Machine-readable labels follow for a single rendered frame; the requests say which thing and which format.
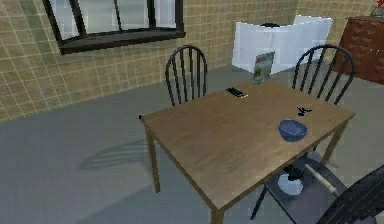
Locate black spindle-back chair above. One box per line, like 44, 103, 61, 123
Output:
250, 155, 384, 224
291, 43, 356, 106
164, 44, 209, 107

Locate black remote control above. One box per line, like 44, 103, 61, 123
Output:
225, 86, 249, 99

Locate brown wooden table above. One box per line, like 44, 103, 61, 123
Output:
138, 79, 357, 224

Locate green picture book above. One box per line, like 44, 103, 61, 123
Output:
251, 51, 276, 87

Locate blue bowl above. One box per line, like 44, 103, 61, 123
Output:
277, 118, 309, 144

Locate black framed window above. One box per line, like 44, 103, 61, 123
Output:
42, 0, 187, 56

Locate small black keys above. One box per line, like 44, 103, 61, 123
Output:
296, 106, 313, 118

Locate red-brown wooden cabinet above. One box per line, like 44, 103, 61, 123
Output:
332, 15, 384, 85

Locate red flower in vase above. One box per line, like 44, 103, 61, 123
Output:
370, 0, 384, 18

